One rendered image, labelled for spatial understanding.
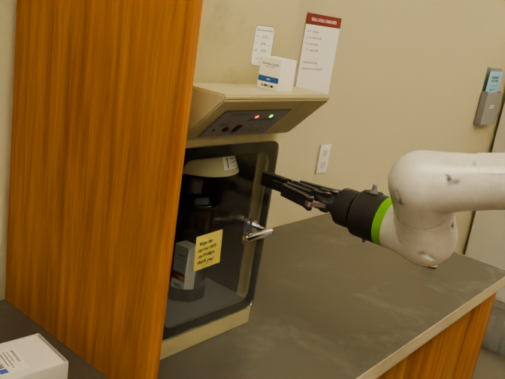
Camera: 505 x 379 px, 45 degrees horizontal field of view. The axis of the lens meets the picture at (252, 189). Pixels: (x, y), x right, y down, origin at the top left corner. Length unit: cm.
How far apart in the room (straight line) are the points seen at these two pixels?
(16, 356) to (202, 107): 57
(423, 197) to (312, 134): 129
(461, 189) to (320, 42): 127
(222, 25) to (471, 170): 51
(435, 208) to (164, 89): 47
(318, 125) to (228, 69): 113
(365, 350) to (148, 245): 64
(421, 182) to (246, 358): 58
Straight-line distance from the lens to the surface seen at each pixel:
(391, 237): 112
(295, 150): 219
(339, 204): 117
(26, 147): 135
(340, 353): 145
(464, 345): 217
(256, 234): 128
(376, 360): 146
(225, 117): 108
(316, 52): 217
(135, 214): 108
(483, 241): 417
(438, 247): 109
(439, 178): 100
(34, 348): 126
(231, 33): 117
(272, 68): 118
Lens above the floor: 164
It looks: 16 degrees down
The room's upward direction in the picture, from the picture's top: 9 degrees clockwise
